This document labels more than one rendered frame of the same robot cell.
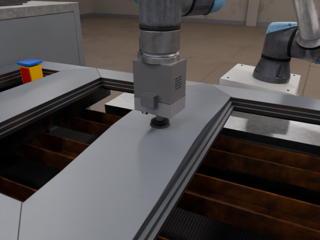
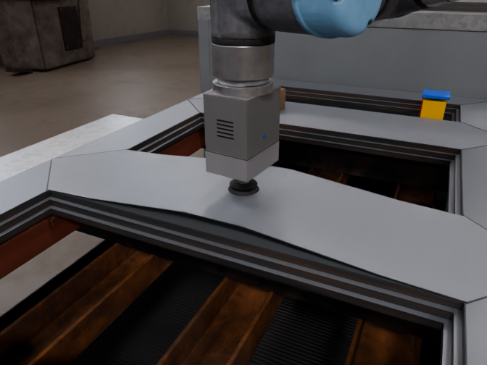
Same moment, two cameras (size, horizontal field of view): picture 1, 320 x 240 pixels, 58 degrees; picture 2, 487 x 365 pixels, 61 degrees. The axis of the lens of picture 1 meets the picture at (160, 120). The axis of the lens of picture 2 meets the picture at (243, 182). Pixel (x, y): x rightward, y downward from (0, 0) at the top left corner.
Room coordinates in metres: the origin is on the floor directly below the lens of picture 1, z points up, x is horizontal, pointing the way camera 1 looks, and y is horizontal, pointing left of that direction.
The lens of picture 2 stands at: (0.54, -0.51, 1.13)
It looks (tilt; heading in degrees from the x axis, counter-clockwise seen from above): 26 degrees down; 90
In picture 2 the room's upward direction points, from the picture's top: straight up
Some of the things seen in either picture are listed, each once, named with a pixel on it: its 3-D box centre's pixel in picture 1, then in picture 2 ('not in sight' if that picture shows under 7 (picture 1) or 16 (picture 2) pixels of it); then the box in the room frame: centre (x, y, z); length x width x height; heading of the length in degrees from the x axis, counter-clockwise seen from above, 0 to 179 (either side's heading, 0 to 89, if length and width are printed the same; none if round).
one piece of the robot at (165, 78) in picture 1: (155, 83); (237, 122); (0.53, 0.01, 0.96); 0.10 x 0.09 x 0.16; 148
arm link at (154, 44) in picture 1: (158, 41); (244, 61); (0.54, 0.00, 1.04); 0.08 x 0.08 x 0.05
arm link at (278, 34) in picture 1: (282, 38); not in sight; (1.17, -0.49, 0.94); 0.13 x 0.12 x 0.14; 42
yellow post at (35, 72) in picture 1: (35, 91); (427, 136); (1.00, 0.46, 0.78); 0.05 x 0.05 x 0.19; 65
